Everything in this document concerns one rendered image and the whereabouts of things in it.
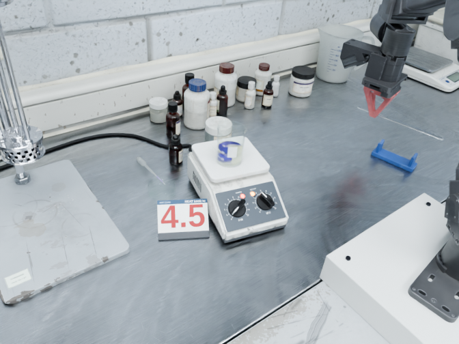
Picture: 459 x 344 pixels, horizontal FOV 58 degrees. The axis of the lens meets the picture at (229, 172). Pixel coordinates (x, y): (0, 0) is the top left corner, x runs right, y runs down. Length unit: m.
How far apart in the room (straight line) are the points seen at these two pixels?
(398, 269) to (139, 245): 0.42
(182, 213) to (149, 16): 0.53
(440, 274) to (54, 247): 0.61
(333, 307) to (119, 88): 0.69
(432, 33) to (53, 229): 1.44
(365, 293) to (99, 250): 0.42
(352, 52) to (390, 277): 0.51
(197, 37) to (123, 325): 0.78
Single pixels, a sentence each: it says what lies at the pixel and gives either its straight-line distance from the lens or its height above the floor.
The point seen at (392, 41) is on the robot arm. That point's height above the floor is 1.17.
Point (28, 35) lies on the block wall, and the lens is 0.99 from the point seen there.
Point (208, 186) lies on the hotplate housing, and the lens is 0.74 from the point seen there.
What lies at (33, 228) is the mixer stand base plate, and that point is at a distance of 0.79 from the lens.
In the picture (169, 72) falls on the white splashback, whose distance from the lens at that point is 1.09.
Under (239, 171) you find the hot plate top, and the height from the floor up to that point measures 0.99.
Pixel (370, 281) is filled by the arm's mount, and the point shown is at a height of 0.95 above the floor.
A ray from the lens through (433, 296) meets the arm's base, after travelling 0.68.
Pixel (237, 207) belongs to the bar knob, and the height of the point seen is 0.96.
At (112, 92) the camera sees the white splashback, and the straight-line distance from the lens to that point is 1.04.
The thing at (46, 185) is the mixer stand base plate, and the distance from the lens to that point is 0.87.
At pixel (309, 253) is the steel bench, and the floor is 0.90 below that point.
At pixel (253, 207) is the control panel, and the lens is 0.74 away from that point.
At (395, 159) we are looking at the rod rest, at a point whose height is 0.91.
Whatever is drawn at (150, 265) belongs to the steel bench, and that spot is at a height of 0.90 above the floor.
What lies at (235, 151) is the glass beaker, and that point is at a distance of 0.74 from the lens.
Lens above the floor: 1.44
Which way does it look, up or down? 37 degrees down
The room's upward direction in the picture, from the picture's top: 5 degrees clockwise
